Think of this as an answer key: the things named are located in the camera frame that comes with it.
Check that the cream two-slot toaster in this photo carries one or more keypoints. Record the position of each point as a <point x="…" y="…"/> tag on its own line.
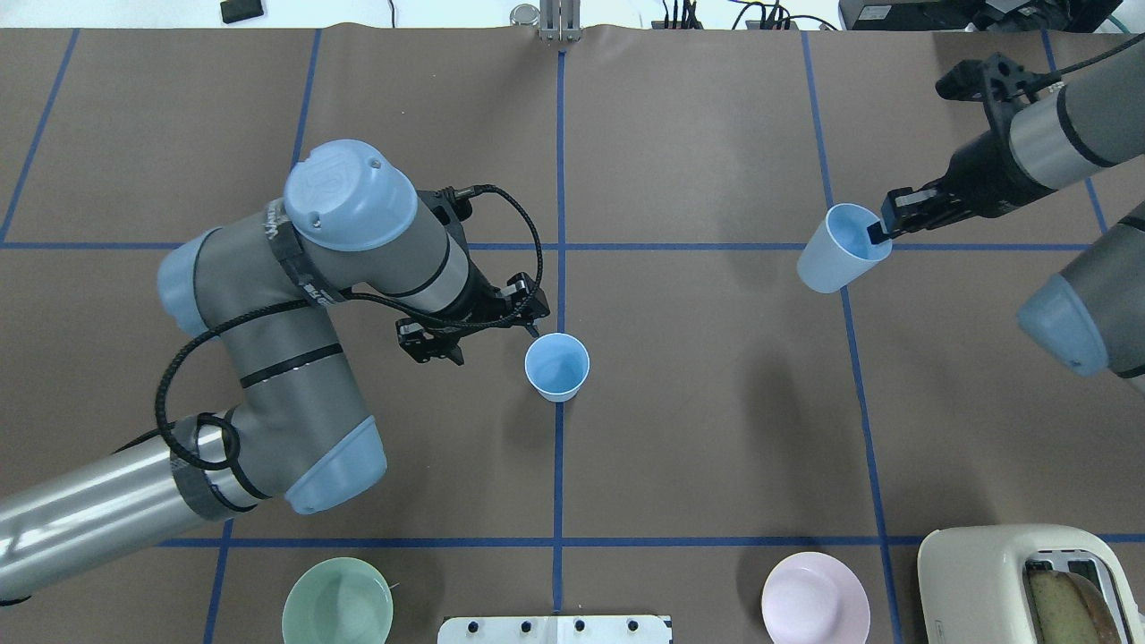
<point x="1025" y="583"/>

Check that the green plastic bowl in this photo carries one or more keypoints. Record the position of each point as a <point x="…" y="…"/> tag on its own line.
<point x="341" y="600"/>

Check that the small black square device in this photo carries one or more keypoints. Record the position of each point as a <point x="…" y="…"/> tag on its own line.
<point x="235" y="11"/>

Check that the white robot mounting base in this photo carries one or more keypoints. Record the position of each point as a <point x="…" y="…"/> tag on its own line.
<point x="599" y="628"/>

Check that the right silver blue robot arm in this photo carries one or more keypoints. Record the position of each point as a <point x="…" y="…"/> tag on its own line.
<point x="1050" y="131"/>

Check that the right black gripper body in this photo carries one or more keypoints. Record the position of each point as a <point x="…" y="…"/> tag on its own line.
<point x="980" y="175"/>

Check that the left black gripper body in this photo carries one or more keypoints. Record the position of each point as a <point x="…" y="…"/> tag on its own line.
<point x="480" y="301"/>

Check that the pink plastic bowl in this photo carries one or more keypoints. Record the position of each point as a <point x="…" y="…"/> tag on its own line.
<point x="814" y="598"/>

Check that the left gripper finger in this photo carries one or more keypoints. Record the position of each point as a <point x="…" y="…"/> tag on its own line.
<point x="526" y="300"/>
<point x="423" y="344"/>

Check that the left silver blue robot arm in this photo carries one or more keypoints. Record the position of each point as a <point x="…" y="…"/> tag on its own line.
<point x="261" y="402"/>

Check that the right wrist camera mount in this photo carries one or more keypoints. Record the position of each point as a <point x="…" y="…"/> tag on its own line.
<point x="997" y="80"/>

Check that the toast slice in toaster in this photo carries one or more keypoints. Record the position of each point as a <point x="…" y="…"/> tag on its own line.
<point x="1068" y="608"/>

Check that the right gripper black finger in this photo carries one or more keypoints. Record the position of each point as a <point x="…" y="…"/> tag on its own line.
<point x="903" y="211"/>

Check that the light blue cup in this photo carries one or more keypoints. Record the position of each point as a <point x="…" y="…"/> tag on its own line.
<point x="848" y="243"/>
<point x="557" y="365"/>

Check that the aluminium frame post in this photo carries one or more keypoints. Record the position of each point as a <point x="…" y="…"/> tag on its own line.
<point x="560" y="20"/>

